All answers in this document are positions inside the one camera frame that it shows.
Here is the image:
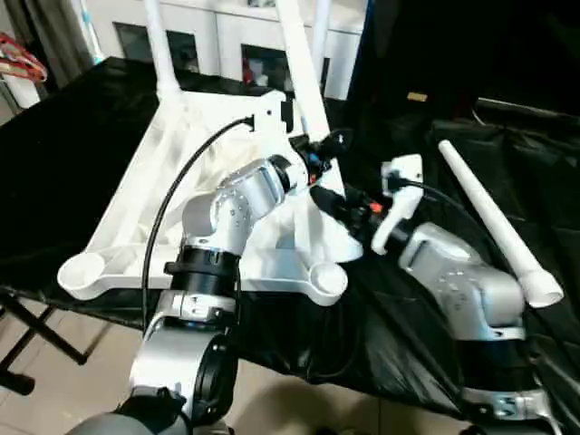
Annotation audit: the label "white plastic table leg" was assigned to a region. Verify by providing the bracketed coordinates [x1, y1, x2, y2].
[436, 140, 566, 310]
[275, 0, 364, 265]
[310, 0, 333, 63]
[143, 0, 183, 106]

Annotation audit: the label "white plastic table top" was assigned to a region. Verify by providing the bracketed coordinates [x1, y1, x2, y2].
[57, 88, 364, 310]

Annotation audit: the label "white glass door cabinet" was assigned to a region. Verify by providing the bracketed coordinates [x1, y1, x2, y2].
[88, 0, 364, 102]

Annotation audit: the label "black work surface mat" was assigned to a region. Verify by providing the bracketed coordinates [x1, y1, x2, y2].
[0, 56, 580, 421]

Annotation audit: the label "grey curtain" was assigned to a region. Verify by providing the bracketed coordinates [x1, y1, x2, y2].
[26, 0, 100, 88]

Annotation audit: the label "red clothes hangers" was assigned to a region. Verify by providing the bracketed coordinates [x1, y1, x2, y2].
[0, 31, 49, 83]

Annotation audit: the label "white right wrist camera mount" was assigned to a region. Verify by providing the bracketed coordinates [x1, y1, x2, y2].
[370, 153, 426, 256]

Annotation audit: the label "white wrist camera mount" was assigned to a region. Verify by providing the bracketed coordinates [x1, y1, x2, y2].
[250, 89, 314, 194]
[370, 153, 426, 256]

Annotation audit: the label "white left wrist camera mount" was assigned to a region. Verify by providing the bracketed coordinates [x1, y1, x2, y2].
[250, 89, 314, 194]

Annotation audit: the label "black left wrist camera cable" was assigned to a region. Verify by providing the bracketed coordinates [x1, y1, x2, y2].
[139, 115, 258, 319]

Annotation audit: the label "black metal frame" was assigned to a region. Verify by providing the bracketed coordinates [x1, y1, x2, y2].
[473, 96, 580, 124]

